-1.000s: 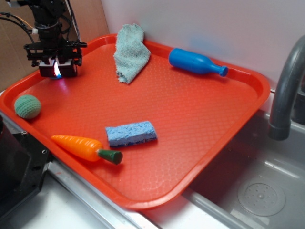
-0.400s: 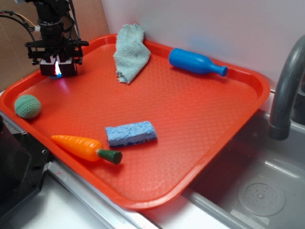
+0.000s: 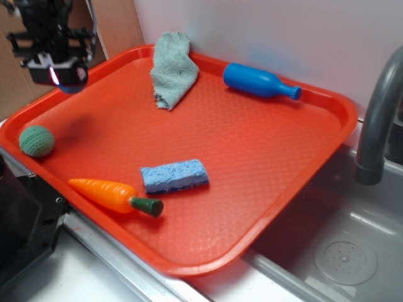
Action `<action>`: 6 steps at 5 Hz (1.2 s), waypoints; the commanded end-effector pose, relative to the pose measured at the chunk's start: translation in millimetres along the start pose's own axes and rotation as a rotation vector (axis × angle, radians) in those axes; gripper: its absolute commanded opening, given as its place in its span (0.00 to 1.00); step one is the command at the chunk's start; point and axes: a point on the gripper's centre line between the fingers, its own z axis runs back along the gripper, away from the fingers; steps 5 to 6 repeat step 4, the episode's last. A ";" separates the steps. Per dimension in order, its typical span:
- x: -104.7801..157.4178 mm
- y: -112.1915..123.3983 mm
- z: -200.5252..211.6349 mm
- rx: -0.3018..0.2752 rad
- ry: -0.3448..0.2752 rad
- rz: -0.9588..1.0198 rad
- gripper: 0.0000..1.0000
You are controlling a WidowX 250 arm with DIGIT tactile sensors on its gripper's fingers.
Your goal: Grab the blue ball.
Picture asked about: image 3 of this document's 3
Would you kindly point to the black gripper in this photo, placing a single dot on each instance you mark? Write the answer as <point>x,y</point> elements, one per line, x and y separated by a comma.
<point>48,39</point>

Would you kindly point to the blue ball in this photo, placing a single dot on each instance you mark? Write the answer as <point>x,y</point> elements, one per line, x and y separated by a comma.
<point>72,89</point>

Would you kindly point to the green ball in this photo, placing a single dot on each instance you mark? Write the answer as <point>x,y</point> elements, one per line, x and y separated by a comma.
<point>36,141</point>

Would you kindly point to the green knitted cloth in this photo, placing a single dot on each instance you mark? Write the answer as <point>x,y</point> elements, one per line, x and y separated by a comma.
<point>173,73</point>

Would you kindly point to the orange toy carrot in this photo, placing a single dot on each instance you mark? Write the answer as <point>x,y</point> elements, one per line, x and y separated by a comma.
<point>116,196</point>

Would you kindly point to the blue sponge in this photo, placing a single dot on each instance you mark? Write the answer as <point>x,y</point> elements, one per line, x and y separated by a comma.
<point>174,177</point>

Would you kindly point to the red plastic tray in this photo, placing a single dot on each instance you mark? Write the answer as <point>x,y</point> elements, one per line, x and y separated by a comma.
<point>258,154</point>

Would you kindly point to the blue toy bottle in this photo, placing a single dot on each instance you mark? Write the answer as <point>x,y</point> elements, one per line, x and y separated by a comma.
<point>258,82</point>

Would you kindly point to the grey toy faucet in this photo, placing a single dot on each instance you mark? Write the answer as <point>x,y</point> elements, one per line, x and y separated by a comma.
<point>381,133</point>

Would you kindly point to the grey toy sink basin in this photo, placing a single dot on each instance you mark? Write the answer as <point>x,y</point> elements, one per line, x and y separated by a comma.
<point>337,240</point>

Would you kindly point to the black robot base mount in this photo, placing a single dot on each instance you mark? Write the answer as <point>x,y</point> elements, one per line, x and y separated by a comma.
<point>32,212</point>

